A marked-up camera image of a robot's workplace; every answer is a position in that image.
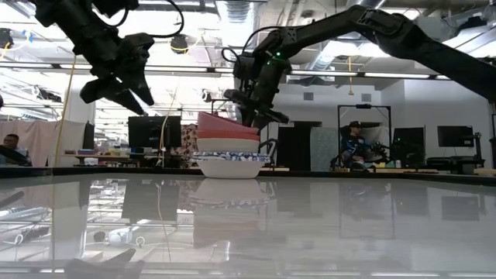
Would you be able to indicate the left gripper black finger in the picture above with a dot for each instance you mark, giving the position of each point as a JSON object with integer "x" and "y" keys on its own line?
{"x": 108, "y": 92}
{"x": 139, "y": 87}

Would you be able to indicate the orange plastic bowl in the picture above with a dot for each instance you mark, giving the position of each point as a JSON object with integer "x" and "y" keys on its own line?
{"x": 228, "y": 135}

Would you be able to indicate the pink plastic bowl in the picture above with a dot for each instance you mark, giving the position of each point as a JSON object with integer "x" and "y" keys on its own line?
{"x": 217, "y": 123}

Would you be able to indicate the plain white bowl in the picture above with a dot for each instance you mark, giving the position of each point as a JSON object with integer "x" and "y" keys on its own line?
{"x": 228, "y": 145}

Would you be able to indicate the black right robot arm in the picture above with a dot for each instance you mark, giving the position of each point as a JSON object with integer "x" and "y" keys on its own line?
{"x": 372, "y": 35}

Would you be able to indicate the long ceiling light strip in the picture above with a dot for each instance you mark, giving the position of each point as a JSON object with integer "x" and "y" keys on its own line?
{"x": 395, "y": 75}
{"x": 174, "y": 69}

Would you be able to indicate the black cabinet panel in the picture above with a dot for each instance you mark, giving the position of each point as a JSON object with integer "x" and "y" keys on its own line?
{"x": 298, "y": 147}

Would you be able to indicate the large black monitor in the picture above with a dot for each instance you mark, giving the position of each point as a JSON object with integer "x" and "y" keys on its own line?
{"x": 149, "y": 131}

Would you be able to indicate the narrow black panel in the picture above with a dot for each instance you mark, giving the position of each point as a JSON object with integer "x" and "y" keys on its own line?
{"x": 88, "y": 135}

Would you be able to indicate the brown patterned cloth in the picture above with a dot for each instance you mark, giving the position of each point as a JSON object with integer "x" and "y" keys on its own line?
{"x": 190, "y": 137}

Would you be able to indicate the white curtain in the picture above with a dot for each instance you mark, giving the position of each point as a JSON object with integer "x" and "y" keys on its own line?
{"x": 42, "y": 141}

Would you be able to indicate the person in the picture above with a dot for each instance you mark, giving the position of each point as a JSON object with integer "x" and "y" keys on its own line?
{"x": 11, "y": 149}
{"x": 354, "y": 145}

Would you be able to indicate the grey wall vent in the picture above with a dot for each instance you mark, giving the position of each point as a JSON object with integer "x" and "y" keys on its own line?
{"x": 366, "y": 97}
{"x": 308, "y": 96}

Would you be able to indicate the black ceiling dome camera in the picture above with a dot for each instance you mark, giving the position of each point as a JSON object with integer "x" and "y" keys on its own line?
{"x": 179, "y": 44}

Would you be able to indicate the silver ventilation duct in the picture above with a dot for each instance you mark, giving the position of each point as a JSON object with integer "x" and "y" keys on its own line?
{"x": 237, "y": 19}

